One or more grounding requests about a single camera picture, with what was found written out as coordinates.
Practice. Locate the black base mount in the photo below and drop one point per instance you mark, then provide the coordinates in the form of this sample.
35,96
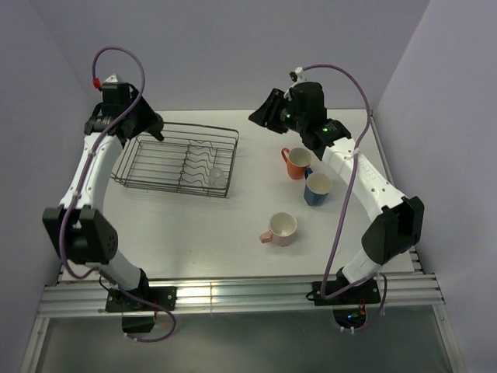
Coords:
154,299
337,293

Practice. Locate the aluminium rail frame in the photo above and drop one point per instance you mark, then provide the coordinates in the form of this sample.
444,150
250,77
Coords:
264,294

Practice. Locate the pink mug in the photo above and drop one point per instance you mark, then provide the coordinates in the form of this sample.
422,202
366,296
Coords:
281,231

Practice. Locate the dark wire dish rack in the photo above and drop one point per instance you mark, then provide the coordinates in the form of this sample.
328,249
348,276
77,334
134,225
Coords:
181,163

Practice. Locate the blue mug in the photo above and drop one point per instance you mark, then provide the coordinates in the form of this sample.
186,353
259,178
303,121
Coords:
317,187

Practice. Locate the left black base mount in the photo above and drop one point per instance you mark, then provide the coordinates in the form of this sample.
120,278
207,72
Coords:
154,299

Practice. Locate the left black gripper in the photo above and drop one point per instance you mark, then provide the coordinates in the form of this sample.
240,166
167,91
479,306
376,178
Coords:
147,118

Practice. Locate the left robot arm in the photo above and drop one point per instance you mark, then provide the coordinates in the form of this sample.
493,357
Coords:
77,227

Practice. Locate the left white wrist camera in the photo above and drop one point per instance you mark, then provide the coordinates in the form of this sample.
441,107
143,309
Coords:
98,83

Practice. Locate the clear glass cup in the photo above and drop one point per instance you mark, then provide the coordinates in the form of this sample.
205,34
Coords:
216,178

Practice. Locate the orange mug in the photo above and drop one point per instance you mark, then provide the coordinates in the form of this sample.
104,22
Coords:
296,160

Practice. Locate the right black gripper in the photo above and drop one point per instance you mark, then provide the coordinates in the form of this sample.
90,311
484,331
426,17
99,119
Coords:
266,115

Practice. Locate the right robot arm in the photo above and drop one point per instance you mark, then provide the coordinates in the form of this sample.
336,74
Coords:
396,220

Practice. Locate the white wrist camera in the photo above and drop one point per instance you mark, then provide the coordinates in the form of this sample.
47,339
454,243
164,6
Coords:
98,83
297,75

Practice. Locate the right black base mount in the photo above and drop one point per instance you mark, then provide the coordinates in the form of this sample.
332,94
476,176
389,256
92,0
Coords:
337,293

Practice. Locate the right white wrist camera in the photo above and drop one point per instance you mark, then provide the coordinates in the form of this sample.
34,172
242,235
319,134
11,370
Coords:
297,75

